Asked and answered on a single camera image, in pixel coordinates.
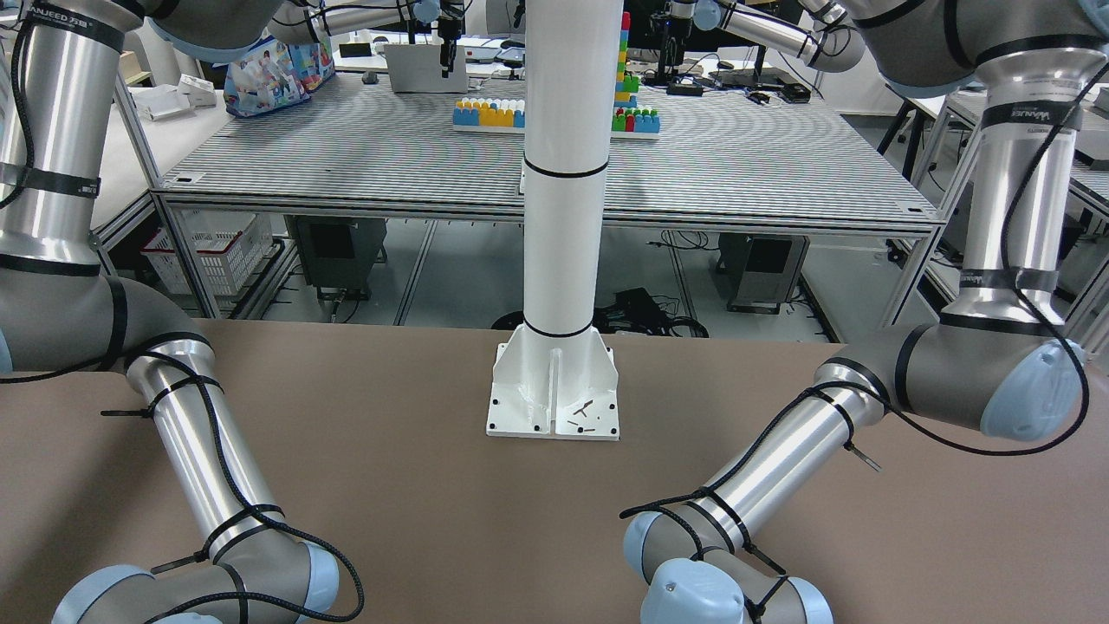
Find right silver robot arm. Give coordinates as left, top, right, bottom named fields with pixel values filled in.
left=1, top=1, right=353, bottom=623

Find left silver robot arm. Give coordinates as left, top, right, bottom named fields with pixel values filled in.
left=623, top=1, right=1106, bottom=623

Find white pillar with base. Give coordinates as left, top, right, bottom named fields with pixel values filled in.
left=486, top=1, right=623, bottom=441

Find colourful toy blocks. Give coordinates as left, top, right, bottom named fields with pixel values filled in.
left=452, top=10, right=661, bottom=139

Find striped table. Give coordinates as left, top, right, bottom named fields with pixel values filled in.
left=163, top=74, right=940, bottom=237

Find white plastic basket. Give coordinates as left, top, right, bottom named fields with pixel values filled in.
left=141, top=211, right=273, bottom=296

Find colourful printed bag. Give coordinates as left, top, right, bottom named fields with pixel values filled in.
left=224, top=35, right=335, bottom=117

